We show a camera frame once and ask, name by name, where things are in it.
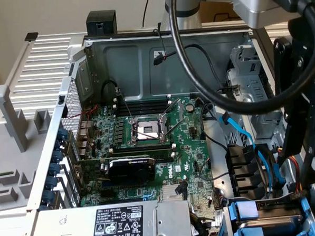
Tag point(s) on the CPU socket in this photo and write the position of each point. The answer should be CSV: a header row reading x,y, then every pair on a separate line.
x,y
146,129

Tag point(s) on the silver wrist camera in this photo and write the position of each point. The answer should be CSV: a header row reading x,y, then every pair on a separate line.
x,y
258,12

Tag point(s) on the grey parts rack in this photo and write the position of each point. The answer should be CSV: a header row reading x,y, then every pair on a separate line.
x,y
10,152

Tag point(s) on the metal socket cover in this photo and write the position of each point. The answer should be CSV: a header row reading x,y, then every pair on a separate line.
x,y
180,108

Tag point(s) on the black graphics card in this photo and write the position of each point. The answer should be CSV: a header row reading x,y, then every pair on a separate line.
x,y
131,172

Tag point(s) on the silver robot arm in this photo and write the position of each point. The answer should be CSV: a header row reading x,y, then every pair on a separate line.
x,y
186,19

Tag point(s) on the black plastic finned shroud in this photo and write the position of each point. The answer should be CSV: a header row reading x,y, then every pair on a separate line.
x,y
239,167

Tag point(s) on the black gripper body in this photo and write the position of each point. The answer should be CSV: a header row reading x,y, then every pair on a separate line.
x,y
301,38

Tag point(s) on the hard disk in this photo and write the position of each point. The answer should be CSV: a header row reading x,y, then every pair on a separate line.
x,y
273,227

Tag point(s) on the grey power supply unit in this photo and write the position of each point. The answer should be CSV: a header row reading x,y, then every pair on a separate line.
x,y
168,221

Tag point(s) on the brown cardboard box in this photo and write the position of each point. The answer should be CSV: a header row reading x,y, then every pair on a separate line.
x,y
208,12

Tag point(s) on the green motherboard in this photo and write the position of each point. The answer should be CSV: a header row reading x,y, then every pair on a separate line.
x,y
187,151

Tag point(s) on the grey metal drive cage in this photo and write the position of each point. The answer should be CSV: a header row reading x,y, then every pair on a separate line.
x,y
254,83

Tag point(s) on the open grey PC case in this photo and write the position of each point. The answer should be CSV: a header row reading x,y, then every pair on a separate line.
x,y
123,68

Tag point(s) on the black box device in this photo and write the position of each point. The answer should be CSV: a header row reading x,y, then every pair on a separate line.
x,y
101,22

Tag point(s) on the blue card retention clip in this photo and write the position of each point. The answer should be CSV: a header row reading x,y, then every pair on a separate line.
x,y
55,169
51,183
48,197
58,145
63,133
57,156

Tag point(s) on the lower blue drive caddy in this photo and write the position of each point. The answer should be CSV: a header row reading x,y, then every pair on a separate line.
x,y
227,230

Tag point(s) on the silver heatsink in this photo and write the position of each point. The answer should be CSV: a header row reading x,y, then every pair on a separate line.
x,y
168,192

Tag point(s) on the black RAM slot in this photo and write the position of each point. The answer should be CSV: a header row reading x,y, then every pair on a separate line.
x,y
147,109
163,156
147,103
145,148

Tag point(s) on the silver coin battery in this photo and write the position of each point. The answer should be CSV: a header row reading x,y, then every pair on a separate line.
x,y
190,107

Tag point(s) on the small black table clip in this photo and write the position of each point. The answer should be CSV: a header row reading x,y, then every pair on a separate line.
x,y
31,36

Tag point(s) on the metal locking lever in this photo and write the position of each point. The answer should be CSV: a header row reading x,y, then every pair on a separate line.
x,y
148,134
125,105

